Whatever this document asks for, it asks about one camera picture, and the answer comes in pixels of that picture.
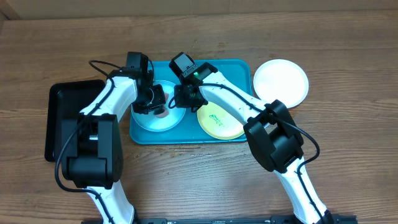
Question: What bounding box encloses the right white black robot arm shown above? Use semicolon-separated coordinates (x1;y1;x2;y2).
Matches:
169;52;334;223

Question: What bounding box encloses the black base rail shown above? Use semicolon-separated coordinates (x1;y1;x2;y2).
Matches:
81;215;358;224

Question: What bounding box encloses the teal plastic tray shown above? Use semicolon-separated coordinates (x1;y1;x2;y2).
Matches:
129;59;252;145

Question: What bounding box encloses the light blue plate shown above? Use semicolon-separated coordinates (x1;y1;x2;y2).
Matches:
131;80;186;132

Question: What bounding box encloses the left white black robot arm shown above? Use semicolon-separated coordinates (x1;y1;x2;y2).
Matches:
55;52;167;223

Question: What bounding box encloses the black tray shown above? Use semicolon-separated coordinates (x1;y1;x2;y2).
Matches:
44;80;105;162

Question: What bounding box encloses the yellow-green plate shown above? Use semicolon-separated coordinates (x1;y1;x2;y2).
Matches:
197;102;244;140

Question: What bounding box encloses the white plate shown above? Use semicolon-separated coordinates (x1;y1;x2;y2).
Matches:
253;59;309;108

